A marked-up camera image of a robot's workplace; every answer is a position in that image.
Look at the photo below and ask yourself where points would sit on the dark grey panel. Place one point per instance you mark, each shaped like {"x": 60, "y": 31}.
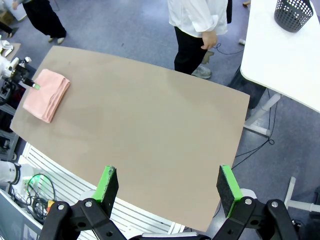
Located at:
{"x": 15, "y": 220}

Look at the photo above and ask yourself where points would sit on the bystander in black trousers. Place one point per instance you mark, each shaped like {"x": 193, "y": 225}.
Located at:
{"x": 45, "y": 17}

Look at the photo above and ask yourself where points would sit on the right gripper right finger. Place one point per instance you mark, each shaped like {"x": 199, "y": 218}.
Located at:
{"x": 230, "y": 192}

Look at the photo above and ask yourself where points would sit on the person's right hand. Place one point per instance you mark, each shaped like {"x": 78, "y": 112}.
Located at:
{"x": 209, "y": 40}

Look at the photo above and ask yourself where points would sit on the black control box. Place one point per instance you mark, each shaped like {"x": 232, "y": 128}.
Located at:
{"x": 7, "y": 145}

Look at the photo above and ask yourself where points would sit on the person's right forearm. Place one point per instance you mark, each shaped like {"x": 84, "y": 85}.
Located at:
{"x": 206, "y": 23}

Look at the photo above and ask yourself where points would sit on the white table foot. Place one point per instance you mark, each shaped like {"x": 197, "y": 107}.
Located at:
{"x": 297, "y": 202}

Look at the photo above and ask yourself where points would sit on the person in white shirt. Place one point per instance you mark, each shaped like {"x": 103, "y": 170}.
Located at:
{"x": 190, "y": 15}

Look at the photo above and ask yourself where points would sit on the white side table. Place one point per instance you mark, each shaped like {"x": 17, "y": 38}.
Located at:
{"x": 275, "y": 62}

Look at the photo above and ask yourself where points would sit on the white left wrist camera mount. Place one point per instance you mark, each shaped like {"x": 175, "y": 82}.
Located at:
{"x": 15, "y": 61}

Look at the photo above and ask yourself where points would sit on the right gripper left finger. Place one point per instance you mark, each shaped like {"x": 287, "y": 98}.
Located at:
{"x": 105, "y": 195}

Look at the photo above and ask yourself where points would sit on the small white cylinder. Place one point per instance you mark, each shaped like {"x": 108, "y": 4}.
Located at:
{"x": 242, "y": 41}

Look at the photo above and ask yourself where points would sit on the dark perforated laundry basket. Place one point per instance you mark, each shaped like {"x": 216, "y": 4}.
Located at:
{"x": 292, "y": 15}

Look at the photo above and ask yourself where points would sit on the pink towel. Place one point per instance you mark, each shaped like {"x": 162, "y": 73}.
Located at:
{"x": 47, "y": 97}

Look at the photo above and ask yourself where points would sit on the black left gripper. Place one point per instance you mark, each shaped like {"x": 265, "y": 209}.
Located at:
{"x": 20, "y": 74}

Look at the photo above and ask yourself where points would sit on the brown cardboard box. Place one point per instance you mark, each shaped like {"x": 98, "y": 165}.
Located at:
{"x": 6, "y": 18}

